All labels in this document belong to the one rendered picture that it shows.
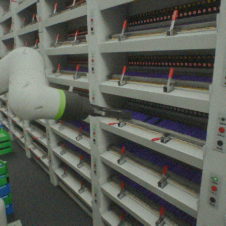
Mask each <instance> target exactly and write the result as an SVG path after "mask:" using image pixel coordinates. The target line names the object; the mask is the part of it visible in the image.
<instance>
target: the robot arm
mask: <svg viewBox="0 0 226 226"><path fill-rule="evenodd" d="M5 93H9V96H8V106H9V108H10V110H11V111H12V113H13V114H14V115H15V116H17V117H19V118H21V119H23V120H28V121H32V120H39V119H51V120H60V121H64V124H65V123H66V121H69V122H73V121H75V120H76V119H77V120H84V119H86V118H87V117H88V116H89V115H90V116H94V117H95V116H99V117H108V118H116V119H117V120H119V119H125V120H132V116H133V112H128V111H126V110H121V109H115V108H112V107H111V106H109V107H108V108H107V107H103V106H98V105H94V104H91V103H90V100H89V99H88V98H87V97H81V96H79V95H78V93H76V92H73V87H72V86H70V89H69V90H68V91H67V90H59V89H54V88H51V87H48V86H47V84H46V80H45V63H44V59H43V58H42V56H41V55H40V53H39V52H37V51H36V50H34V49H32V48H30V47H19V48H17V49H15V50H13V51H12V52H11V53H10V54H8V55H7V56H5V57H4V58H3V59H2V60H0V96H1V95H3V94H5ZM0 226H8V224H7V217H6V210H5V202H4V201H3V199H1V198H0Z"/></svg>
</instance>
